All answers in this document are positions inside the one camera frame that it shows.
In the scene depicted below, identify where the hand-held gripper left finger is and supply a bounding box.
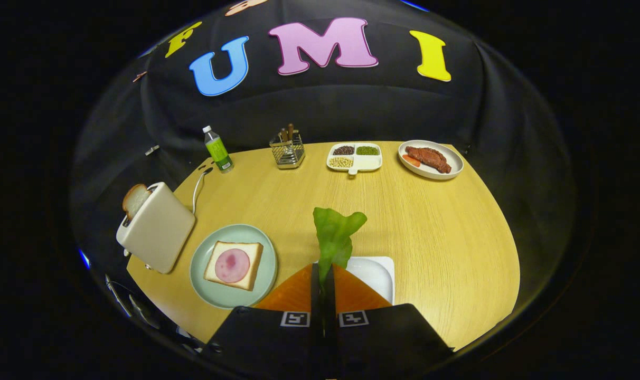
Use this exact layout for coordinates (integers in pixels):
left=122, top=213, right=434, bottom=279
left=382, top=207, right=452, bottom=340
left=201, top=263, right=326, bottom=380

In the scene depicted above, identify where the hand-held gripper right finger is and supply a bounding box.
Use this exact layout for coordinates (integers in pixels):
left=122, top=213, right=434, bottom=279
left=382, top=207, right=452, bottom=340
left=324, top=263, right=455, bottom=380

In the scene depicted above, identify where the green lettuce leaf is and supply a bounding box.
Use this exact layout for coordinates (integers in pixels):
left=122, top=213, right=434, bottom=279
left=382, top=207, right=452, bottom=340
left=313, top=207, right=368, bottom=286

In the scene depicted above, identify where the plain bread slice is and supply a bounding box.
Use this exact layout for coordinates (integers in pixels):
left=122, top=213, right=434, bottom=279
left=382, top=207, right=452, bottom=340
left=122, top=184, right=152, bottom=221

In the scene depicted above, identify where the white square plate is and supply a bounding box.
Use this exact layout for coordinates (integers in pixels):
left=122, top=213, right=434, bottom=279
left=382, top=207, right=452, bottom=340
left=345, top=256, right=396, bottom=306

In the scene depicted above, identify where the pink ham slice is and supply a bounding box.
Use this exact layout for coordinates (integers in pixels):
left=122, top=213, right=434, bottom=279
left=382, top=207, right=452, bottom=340
left=215, top=248, right=251, bottom=283

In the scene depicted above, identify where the pale green round plate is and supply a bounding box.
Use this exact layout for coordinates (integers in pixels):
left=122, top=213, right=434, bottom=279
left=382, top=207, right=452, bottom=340
left=190, top=224, right=278, bottom=310

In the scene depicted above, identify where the toast slice under ham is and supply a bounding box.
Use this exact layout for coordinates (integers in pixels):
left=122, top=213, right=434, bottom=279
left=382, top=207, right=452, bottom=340
left=203, top=241, right=264, bottom=291

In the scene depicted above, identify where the cream toaster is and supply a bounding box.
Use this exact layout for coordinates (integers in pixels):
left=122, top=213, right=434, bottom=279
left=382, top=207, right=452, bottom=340
left=116, top=182, right=196, bottom=274

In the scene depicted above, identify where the white divided bean dish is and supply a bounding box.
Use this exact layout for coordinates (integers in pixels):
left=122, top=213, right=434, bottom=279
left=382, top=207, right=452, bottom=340
left=326, top=142, right=383, bottom=175

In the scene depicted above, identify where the brown cooked meat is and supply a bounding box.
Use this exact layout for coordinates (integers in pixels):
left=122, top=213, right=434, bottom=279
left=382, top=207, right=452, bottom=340
left=405, top=146, right=452, bottom=174

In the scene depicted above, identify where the white round meat plate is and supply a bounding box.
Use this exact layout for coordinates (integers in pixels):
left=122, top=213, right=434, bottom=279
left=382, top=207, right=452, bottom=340
left=398, top=140, right=464, bottom=181

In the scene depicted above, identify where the green label water bottle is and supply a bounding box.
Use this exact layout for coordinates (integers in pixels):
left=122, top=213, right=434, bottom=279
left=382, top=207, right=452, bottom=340
left=203, top=125, right=234, bottom=174

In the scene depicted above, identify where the black backdrop cloth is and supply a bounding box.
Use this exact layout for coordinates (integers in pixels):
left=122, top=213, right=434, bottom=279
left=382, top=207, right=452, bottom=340
left=69, top=0, right=577, bottom=328

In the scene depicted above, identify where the white toaster cable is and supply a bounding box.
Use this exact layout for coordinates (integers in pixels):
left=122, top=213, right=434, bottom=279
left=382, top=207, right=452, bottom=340
left=192, top=168, right=214, bottom=214

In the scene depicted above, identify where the wire utensil holder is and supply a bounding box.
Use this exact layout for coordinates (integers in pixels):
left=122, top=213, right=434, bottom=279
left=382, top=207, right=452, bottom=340
left=269, top=129, right=306, bottom=169

